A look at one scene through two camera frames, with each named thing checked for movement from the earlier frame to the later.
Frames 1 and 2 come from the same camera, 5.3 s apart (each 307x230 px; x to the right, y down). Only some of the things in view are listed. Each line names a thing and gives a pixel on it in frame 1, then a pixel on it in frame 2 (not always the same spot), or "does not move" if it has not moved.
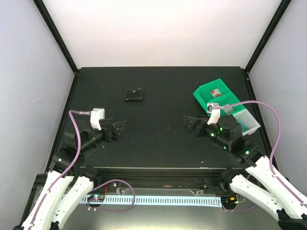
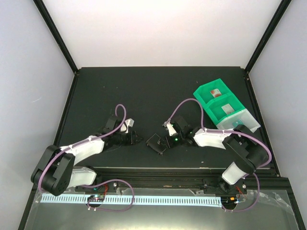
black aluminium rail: [155, 178] does not move
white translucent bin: [248, 123] does not move
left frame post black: [56, 35] does not move
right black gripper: [201, 120] to [168, 143]
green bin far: [212, 91] does not move
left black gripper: [109, 137] to [133, 140]
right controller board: [229, 201] does not move
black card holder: [134, 95] to [152, 143]
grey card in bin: [228, 110] does not move
